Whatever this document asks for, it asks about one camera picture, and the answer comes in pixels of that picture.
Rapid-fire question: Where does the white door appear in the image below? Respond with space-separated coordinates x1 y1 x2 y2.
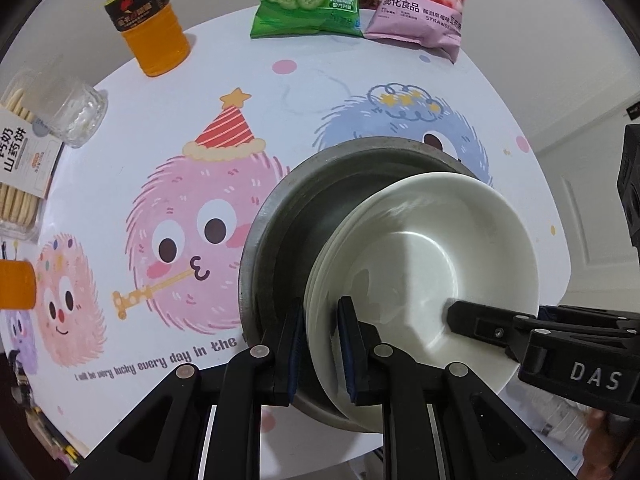
515 10 640 311

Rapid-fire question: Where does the pale green ceramic bowl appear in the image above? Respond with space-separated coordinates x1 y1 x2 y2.
306 182 401 426
304 185 401 433

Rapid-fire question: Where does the clear biscuit package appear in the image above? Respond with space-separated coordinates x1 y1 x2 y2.
0 72 66 241

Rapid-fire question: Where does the clear plastic cup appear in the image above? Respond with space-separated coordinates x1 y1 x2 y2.
36 76 109 150

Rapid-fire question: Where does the clear plastic bottle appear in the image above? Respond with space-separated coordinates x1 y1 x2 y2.
524 389 598 448

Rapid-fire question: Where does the white ceramic bowl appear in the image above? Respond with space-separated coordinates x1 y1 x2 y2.
306 172 541 434

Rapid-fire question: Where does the orange drink bottle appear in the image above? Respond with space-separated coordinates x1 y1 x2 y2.
103 0 192 79
0 258 37 311

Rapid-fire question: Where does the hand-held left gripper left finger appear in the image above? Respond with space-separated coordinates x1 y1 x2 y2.
70 304 307 480

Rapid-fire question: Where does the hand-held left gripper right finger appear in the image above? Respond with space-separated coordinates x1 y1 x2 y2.
337 296 583 480

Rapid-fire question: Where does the cartoon printed tablecloth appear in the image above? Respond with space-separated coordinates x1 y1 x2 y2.
0 2 574 467

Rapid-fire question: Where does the person's right hand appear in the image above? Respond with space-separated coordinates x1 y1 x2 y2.
584 406 617 462

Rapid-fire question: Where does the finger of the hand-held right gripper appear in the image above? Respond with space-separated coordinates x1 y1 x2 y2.
446 299 539 362
537 304 640 344

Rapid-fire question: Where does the large steel bowl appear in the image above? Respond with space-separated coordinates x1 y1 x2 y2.
238 135 494 432

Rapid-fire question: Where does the small black gadget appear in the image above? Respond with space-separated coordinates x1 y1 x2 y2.
4 350 33 397

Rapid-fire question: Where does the pink snack bag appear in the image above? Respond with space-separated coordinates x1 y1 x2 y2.
363 0 475 64

